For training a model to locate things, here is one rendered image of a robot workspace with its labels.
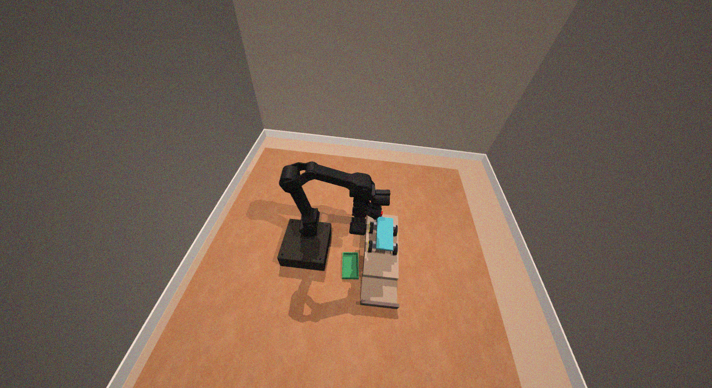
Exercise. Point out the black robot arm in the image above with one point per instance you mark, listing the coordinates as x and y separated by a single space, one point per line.
360 186

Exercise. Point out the green tray floor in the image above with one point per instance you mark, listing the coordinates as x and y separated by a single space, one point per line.
350 267

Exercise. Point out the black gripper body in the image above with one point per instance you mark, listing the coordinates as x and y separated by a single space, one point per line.
358 227

